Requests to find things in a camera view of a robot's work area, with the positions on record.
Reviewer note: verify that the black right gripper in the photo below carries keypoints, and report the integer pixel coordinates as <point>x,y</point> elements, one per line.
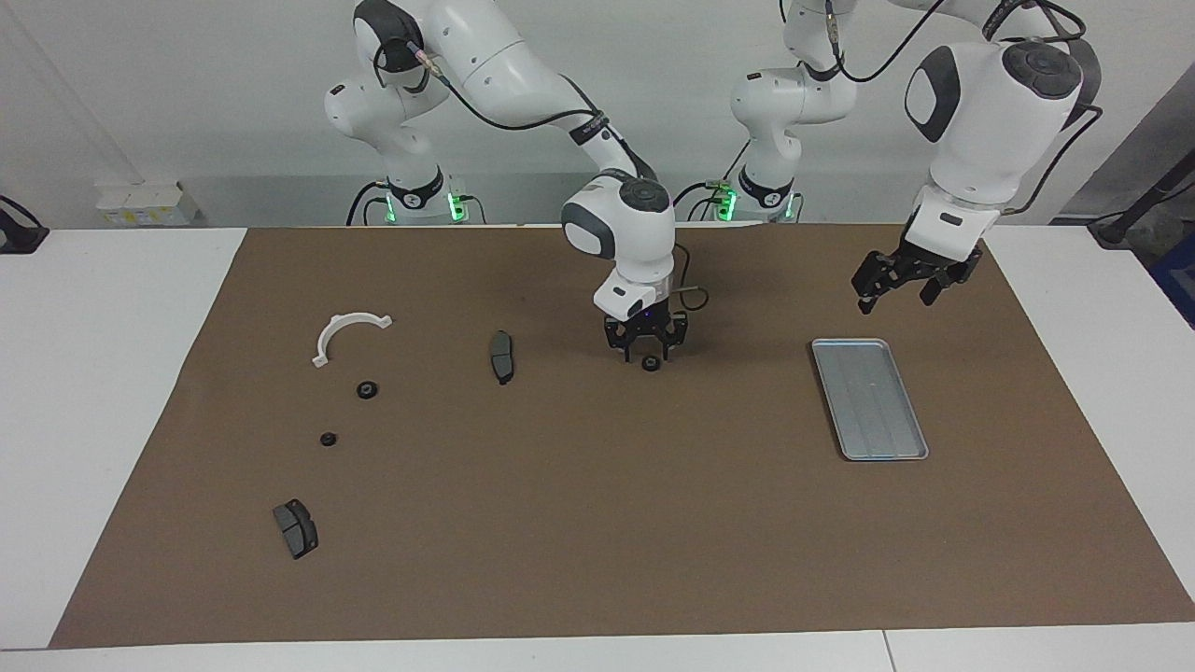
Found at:
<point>644,328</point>

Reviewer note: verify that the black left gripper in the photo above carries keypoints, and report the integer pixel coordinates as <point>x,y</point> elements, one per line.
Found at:
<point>934,263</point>

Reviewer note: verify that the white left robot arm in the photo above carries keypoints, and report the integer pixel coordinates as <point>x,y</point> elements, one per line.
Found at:
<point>990,121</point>

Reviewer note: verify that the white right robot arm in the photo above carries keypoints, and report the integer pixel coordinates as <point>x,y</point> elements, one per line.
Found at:
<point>635,238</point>

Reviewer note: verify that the silver metal tray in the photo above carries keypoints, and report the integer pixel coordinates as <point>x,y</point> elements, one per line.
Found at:
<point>873,401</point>

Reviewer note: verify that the long dark brake pad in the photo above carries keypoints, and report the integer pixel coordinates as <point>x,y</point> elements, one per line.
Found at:
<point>501,356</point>

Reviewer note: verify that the brown table mat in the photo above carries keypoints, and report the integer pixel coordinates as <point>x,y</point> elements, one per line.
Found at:
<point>597,523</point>

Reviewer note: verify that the black stand pole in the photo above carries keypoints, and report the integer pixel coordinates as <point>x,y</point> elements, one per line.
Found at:
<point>1111,231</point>

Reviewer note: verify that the blue box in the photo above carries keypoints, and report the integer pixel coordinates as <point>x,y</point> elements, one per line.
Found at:
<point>1181,280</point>

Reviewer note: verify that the short dark brake pad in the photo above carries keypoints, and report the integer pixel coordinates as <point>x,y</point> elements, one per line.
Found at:
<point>297,532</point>

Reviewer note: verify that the black table clamp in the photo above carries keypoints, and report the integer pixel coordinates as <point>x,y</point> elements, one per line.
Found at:
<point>19,238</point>

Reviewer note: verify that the white curved plastic bracket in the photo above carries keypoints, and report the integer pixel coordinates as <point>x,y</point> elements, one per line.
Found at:
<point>321,359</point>

